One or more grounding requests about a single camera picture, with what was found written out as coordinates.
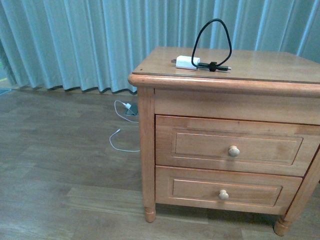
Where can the light green curtain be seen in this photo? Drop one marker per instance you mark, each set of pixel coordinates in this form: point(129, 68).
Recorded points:
point(97, 43)

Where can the white charger adapter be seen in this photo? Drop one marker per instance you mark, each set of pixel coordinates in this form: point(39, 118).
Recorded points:
point(184, 62)

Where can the wooden drawer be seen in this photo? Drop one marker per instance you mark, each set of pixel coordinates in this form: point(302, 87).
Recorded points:
point(248, 192)
point(265, 147)

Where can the grey floor socket box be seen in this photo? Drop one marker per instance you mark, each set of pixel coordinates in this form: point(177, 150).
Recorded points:
point(133, 111)

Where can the drawer round knob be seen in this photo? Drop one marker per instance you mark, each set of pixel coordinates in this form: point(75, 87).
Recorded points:
point(223, 195)
point(233, 151)

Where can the wooden nightstand cabinet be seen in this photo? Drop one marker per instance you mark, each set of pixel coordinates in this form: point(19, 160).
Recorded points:
point(268, 87)

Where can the white plug on floor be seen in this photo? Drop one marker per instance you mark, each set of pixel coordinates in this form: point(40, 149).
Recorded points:
point(127, 105)

